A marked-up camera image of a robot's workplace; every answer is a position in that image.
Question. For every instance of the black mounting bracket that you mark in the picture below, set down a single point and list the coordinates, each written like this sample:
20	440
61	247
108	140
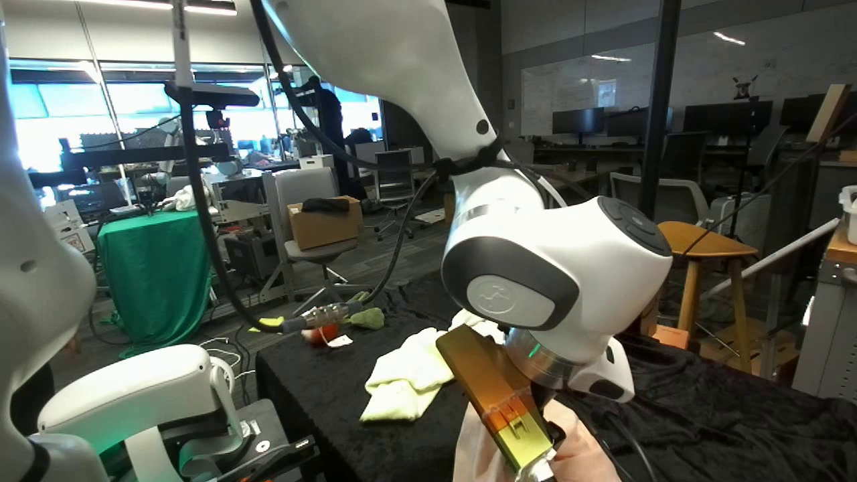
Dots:
259	444

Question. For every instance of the person in dark clothes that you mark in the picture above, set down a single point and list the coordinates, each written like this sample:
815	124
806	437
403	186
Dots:
329	135

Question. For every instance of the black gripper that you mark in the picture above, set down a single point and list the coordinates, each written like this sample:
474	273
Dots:
553	415

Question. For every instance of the white device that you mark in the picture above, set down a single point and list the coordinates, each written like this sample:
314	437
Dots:
175	200

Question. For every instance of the white framed mesh chair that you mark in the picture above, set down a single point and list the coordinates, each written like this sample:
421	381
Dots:
678	190

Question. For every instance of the black vertical pole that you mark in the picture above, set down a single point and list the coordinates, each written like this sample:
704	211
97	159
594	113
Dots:
660	107

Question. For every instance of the green bag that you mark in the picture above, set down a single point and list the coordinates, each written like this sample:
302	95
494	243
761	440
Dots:
368	316

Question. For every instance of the small brown cardboard box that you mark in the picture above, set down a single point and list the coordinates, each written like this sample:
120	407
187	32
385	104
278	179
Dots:
325	230

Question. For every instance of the black pouch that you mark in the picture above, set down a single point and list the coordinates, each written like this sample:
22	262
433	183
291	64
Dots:
329	203

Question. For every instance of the silver metal pole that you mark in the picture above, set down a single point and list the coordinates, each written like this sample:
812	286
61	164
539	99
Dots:
786	253

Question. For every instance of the wooden stool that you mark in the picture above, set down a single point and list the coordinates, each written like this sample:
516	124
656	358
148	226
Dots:
715	241

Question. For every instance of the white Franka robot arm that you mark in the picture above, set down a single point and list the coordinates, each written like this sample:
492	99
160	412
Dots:
553	257

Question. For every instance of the grey workbench with wooden top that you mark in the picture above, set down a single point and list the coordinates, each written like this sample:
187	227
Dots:
831	330

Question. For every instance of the black computer monitor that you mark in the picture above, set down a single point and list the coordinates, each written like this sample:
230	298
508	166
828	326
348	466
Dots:
579	117
629	121
727	117
802	113

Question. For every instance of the green drape cloth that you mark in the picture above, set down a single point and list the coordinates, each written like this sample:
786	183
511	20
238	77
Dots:
156	275

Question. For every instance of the orange yellow wrist camera box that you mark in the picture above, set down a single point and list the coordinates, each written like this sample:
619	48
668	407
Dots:
496	396

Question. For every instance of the white plastic bin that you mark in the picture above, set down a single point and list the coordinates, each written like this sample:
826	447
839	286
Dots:
851	208

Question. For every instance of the red and white object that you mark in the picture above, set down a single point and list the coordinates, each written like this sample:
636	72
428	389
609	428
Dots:
325	334

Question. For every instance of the light green cloth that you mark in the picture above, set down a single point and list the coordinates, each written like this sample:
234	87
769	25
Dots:
403	376

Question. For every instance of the black stereo camera bar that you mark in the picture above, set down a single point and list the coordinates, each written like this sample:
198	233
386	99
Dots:
224	95

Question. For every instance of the wooden plank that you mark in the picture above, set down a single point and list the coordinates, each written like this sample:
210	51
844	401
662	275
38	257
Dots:
828	109

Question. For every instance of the black tablecloth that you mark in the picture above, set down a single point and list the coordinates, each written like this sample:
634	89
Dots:
759	419

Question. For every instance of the yellow rag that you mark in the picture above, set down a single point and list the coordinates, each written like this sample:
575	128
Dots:
269	322

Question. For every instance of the black camera boom rail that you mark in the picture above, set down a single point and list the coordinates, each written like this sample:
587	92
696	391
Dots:
136	154

